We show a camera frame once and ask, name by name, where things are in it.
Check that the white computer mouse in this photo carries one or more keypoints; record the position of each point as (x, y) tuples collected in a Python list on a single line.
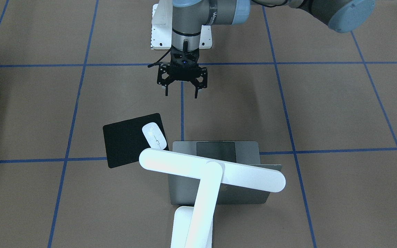
[(154, 136)]

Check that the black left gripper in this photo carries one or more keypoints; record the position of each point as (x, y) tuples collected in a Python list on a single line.
[(164, 74)]

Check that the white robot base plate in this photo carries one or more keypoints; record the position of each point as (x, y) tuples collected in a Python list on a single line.
[(161, 30)]

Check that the black mouse pad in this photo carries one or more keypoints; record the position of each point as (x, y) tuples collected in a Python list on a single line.
[(124, 140)]

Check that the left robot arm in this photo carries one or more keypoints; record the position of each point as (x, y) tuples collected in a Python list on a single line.
[(185, 19)]

